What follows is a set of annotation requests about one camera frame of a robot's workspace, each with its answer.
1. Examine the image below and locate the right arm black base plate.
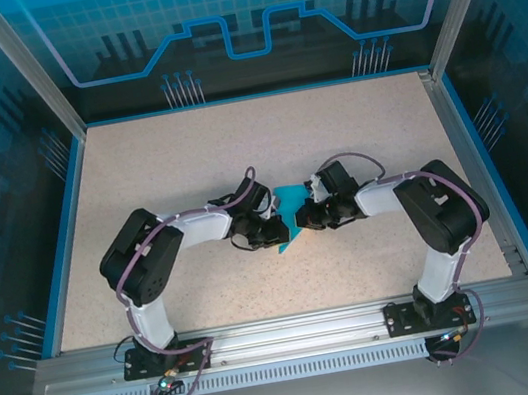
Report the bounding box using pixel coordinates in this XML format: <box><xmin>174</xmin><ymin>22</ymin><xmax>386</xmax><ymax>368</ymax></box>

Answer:
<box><xmin>380</xmin><ymin>289</ymin><xmax>475</xmax><ymax>340</ymax></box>

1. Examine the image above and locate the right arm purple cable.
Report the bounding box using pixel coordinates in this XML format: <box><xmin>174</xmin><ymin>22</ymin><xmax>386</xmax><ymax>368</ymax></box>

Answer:
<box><xmin>312</xmin><ymin>131</ymin><xmax>505</xmax><ymax>381</ymax></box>

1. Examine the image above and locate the slotted grey cable duct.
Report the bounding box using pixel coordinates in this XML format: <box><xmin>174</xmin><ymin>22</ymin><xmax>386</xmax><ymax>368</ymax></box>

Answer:
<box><xmin>80</xmin><ymin>330</ymin><xmax>468</xmax><ymax>395</ymax></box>

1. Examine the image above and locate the blue paper sheet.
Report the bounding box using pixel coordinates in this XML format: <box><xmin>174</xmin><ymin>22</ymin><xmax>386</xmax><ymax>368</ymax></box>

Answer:
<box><xmin>265</xmin><ymin>180</ymin><xmax>323</xmax><ymax>256</ymax></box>

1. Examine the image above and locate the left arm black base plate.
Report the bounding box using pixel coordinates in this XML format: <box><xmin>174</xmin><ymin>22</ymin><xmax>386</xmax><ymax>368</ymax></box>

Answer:
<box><xmin>119</xmin><ymin>334</ymin><xmax>216</xmax><ymax>384</ymax></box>

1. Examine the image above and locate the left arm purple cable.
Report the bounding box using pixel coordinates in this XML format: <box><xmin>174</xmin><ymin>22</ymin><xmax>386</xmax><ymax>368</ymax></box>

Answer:
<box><xmin>98</xmin><ymin>165</ymin><xmax>295</xmax><ymax>395</ymax></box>

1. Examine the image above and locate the aluminium side rail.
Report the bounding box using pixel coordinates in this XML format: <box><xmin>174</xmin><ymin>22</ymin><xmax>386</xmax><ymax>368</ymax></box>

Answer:
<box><xmin>417</xmin><ymin>59</ymin><xmax>528</xmax><ymax>289</ymax></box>

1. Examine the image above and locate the cable connector with green light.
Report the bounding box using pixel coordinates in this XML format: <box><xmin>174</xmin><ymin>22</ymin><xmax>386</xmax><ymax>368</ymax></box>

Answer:
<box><xmin>435</xmin><ymin>323</ymin><xmax>474</xmax><ymax>348</ymax></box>
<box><xmin>153</xmin><ymin>367</ymin><xmax>185</xmax><ymax>395</ymax></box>

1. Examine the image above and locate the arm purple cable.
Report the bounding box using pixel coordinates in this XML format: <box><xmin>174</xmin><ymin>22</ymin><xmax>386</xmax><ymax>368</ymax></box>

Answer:
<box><xmin>98</xmin><ymin>165</ymin><xmax>295</xmax><ymax>395</ymax></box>
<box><xmin>312</xmin><ymin>131</ymin><xmax>505</xmax><ymax>381</ymax></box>

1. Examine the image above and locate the aluminium mounting rail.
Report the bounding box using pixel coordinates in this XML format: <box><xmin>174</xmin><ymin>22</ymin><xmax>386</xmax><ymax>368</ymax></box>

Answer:
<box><xmin>31</xmin><ymin>275</ymin><xmax>528</xmax><ymax>394</ymax></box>

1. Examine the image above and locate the blue table edge strip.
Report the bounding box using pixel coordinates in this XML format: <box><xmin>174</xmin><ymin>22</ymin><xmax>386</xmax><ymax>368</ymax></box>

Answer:
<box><xmin>5</xmin><ymin>133</ymin><xmax>122</xmax><ymax>360</ymax></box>

